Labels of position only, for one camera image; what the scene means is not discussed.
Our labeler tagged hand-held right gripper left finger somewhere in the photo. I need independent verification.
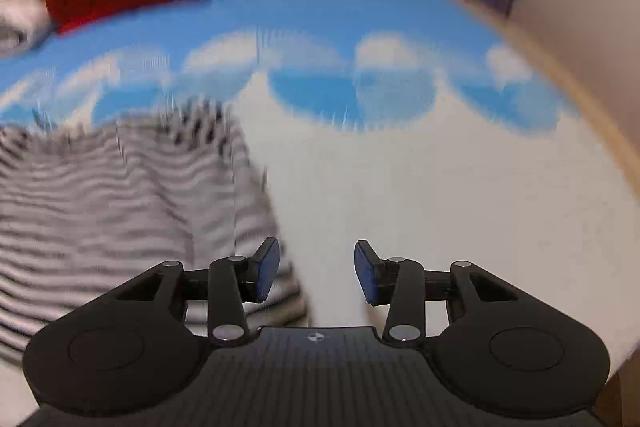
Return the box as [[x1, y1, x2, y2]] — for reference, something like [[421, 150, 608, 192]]
[[114, 237, 282, 349]]

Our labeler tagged black white striped dress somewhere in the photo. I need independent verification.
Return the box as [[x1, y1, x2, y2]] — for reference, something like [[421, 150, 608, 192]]
[[0, 99, 309, 365]]

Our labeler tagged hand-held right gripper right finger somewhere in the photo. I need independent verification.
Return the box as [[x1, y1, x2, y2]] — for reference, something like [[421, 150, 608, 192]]
[[354, 240, 522, 349]]

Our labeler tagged blue white printed bed sheet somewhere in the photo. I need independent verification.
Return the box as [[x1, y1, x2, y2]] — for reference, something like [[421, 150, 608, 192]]
[[0, 0, 640, 427]]

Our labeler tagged folded white fleece blanket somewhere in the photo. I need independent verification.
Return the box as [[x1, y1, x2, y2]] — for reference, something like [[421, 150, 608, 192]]
[[0, 0, 62, 54]]

